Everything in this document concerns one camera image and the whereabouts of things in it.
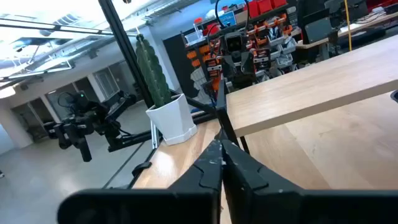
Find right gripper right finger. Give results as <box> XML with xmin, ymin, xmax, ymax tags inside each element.
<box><xmin>222</xmin><ymin>139</ymin><xmax>398</xmax><ymax>224</ymax></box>

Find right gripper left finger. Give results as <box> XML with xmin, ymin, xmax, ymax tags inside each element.
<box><xmin>57</xmin><ymin>139</ymin><xmax>224</xmax><ymax>224</ymax></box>

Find parts bin rack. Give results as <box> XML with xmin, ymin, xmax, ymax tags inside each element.
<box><xmin>182</xmin><ymin>6</ymin><xmax>298</xmax><ymax>103</ymax></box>

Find blue cardboard box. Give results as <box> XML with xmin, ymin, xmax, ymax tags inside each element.
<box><xmin>218</xmin><ymin>11</ymin><xmax>237</xmax><ymax>27</ymax></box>

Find white hexagonal plant pot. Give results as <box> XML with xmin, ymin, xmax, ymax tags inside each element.
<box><xmin>145</xmin><ymin>93</ymin><xmax>198</xmax><ymax>146</ymax></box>

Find black background monitor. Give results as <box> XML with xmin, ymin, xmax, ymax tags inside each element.
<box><xmin>297</xmin><ymin>0</ymin><xmax>333</xmax><ymax>44</ymax></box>

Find green cactus plant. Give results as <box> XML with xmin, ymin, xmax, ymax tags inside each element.
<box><xmin>135</xmin><ymin>33</ymin><xmax>173</xmax><ymax>109</ymax></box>

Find wooden background desk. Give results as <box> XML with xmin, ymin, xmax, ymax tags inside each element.
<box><xmin>295</xmin><ymin>12</ymin><xmax>398</xmax><ymax>50</ymax></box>

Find yellow cable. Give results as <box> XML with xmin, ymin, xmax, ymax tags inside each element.
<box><xmin>343</xmin><ymin>0</ymin><xmax>353</xmax><ymax>52</ymax></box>

